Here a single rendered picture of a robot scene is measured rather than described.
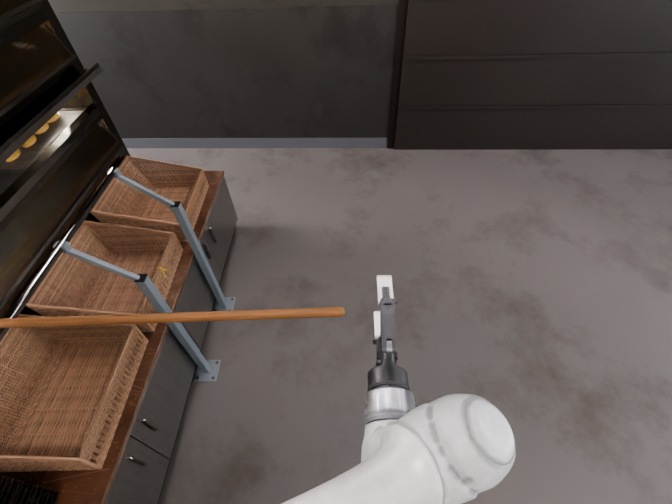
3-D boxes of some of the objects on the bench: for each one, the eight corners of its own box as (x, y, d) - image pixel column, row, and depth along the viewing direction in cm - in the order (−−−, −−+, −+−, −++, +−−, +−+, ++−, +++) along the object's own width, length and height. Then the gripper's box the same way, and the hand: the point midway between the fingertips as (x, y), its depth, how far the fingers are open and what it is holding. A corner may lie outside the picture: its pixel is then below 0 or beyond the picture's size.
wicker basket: (111, 245, 219) (86, 211, 198) (143, 187, 257) (125, 154, 236) (190, 243, 218) (173, 208, 198) (210, 185, 256) (198, 151, 235)
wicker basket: (-22, 474, 139) (-87, 457, 118) (53, 341, 176) (13, 311, 156) (103, 471, 138) (59, 454, 117) (151, 339, 176) (124, 308, 155)
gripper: (370, 362, 56) (366, 258, 70) (365, 414, 74) (363, 323, 89) (419, 363, 55) (405, 258, 70) (402, 415, 74) (394, 324, 88)
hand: (382, 299), depth 78 cm, fingers open, 13 cm apart
